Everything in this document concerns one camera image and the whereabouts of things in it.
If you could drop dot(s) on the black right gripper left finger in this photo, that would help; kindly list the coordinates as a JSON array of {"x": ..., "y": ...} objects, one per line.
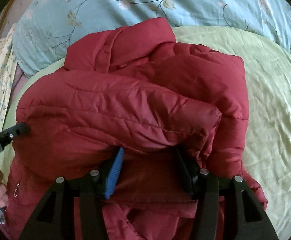
[{"x": 54, "y": 215}]

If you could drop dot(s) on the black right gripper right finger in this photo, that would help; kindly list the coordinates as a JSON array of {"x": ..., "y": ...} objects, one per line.
[{"x": 244, "y": 216}]

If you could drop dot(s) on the red puffer jacket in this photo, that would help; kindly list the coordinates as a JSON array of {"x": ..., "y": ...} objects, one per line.
[{"x": 139, "y": 89}]

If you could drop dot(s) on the light green bed sheet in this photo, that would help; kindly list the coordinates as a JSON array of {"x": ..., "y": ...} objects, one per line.
[{"x": 273, "y": 104}]

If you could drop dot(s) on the light blue floral quilt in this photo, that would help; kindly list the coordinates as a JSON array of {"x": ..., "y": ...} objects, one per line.
[{"x": 48, "y": 27}]

